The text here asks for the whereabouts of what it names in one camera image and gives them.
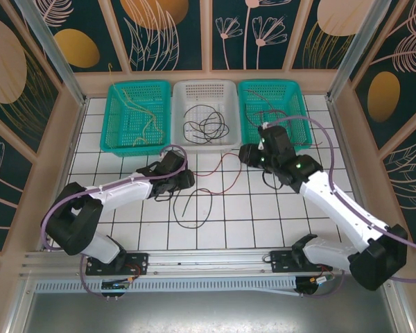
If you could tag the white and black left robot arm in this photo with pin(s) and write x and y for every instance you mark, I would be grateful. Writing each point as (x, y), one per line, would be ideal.
(125, 190)

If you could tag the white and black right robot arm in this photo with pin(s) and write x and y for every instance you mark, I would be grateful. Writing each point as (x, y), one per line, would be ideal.
(339, 208)

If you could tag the teal plastic basket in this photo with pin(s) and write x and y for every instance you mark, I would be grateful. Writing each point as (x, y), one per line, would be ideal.
(281, 97)
(121, 128)

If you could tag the white plastic basket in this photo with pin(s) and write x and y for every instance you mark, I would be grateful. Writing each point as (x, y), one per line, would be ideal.
(208, 93)

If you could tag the small electronics board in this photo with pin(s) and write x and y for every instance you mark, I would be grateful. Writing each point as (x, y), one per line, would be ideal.
(323, 279)
(115, 286)

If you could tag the grey sheet metal panel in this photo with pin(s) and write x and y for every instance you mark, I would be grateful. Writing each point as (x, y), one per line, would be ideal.
(208, 312)

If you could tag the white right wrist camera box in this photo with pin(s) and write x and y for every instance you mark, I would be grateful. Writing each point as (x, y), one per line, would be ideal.
(261, 129)

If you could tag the aluminium side rail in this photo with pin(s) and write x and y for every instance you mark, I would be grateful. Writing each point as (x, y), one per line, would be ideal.
(73, 138)
(341, 138)

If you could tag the aluminium frame rail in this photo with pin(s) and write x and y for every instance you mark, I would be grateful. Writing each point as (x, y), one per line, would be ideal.
(208, 263)

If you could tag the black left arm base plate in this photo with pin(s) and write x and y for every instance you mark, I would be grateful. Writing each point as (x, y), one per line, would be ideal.
(138, 263)

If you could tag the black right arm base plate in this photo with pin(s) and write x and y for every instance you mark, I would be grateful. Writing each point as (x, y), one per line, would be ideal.
(281, 263)

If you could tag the aluminium corner post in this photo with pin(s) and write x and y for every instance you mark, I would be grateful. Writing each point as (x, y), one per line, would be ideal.
(355, 55)
(54, 55)

